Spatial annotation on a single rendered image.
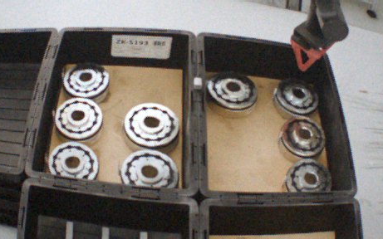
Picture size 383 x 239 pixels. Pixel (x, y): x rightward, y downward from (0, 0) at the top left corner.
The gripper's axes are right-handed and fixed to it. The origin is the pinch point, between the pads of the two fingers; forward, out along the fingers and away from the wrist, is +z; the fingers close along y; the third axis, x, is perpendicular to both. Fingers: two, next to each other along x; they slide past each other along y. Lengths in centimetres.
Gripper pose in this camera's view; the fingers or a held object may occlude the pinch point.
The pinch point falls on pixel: (309, 60)
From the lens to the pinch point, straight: 109.3
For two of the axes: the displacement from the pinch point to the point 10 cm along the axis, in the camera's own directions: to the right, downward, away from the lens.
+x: -7.2, -5.8, 4.0
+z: -1.0, 6.5, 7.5
